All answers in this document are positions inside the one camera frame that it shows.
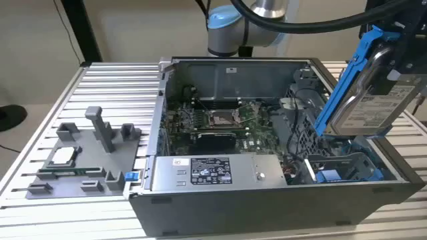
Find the grey parts rack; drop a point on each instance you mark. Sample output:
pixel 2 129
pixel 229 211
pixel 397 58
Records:
pixel 87 150

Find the dark grey PC case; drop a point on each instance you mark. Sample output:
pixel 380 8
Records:
pixel 250 212

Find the grey perforated drive cage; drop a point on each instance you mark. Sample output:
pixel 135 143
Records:
pixel 283 130

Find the green motherboard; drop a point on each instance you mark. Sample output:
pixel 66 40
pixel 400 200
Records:
pixel 263 130

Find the black graphics card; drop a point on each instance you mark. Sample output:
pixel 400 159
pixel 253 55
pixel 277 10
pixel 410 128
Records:
pixel 214 143

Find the black metal post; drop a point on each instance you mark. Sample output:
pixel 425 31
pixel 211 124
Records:
pixel 83 32

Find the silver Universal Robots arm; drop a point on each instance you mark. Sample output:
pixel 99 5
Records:
pixel 230 32

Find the blue case latch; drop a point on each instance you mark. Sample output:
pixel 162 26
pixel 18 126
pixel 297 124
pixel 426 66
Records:
pixel 131 176

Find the thin metal locking lever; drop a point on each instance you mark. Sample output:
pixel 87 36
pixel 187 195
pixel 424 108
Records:
pixel 203 103
pixel 254 113

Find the CPU socket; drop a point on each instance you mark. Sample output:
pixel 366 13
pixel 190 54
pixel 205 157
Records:
pixel 222 118

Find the silver CPU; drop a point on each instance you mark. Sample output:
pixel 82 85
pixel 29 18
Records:
pixel 63 156

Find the green RAM stick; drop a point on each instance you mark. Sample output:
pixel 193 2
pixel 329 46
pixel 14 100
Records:
pixel 77 171

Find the silver power supply box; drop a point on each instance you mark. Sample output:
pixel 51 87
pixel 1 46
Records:
pixel 167 175

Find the black round stand base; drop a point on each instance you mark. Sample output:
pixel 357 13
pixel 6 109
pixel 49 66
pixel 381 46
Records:
pixel 11 117

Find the black RAM slot row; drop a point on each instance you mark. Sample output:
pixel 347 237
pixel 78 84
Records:
pixel 221 128
pixel 217 101

